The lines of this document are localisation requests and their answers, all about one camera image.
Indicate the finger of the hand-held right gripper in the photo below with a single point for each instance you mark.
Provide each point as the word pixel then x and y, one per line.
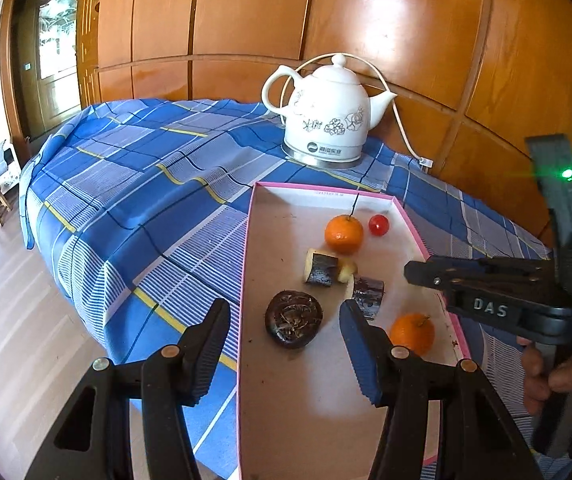
pixel 466 272

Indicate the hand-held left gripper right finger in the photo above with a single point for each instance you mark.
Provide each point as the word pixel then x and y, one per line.
pixel 361 355

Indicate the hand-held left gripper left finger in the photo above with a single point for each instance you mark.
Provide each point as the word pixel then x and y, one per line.
pixel 213 350

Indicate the eggplant chunk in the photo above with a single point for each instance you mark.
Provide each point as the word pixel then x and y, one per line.
pixel 368 295
pixel 323 270

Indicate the dark wrinkled mangosteen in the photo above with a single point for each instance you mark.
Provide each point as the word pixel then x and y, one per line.
pixel 294 317

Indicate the pink cardboard box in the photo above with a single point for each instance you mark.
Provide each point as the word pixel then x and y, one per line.
pixel 306 410

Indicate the small yellow potato piece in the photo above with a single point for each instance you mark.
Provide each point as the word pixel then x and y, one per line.
pixel 347 271

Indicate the orange mandarin with stem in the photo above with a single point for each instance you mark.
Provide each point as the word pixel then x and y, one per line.
pixel 344 235

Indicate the person's right hand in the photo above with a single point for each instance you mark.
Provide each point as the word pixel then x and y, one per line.
pixel 533 380

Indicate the stemless orange mandarin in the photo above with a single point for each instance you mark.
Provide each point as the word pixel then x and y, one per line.
pixel 412 333

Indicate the red cherry tomato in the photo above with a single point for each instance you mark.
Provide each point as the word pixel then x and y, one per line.
pixel 379 225

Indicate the white plug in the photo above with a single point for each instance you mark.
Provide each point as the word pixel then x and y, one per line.
pixel 427 162

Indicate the blue plaid cloth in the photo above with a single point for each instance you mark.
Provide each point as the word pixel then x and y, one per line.
pixel 140 185

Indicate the silver kettle base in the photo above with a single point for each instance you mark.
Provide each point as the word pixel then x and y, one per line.
pixel 316 161

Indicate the white floral kettle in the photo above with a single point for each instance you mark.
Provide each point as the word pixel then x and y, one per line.
pixel 326 110

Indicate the wooden glass door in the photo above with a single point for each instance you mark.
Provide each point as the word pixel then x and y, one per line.
pixel 50 45

